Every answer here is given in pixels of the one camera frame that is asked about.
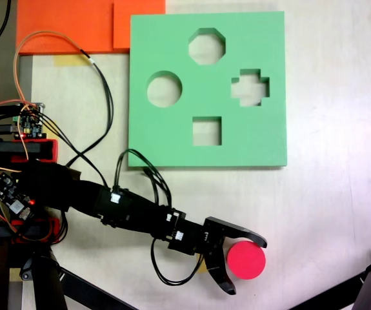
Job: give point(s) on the black tripod leg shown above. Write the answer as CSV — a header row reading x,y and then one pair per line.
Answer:
x,y
98,295
46,284
327,292

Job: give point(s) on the red cylinder block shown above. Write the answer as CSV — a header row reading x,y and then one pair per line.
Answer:
x,y
246,261

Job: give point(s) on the green shape sorting board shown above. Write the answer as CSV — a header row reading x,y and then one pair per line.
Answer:
x,y
253,145

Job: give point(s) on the yellow tape piece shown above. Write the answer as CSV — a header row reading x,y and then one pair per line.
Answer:
x,y
70,60

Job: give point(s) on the orange block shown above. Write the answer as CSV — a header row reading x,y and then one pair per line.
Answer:
x,y
69,22

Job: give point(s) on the circuit board with red light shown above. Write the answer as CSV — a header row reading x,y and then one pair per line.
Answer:
x,y
9,190

